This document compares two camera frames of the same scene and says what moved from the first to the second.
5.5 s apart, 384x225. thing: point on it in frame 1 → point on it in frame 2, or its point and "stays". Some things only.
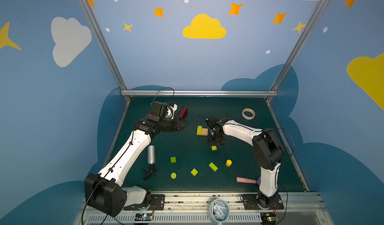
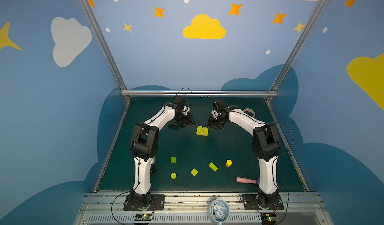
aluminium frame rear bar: (199, 93) stays
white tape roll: (248, 117) stays
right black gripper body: (217, 138) → (216, 123)
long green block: (199, 130) stays
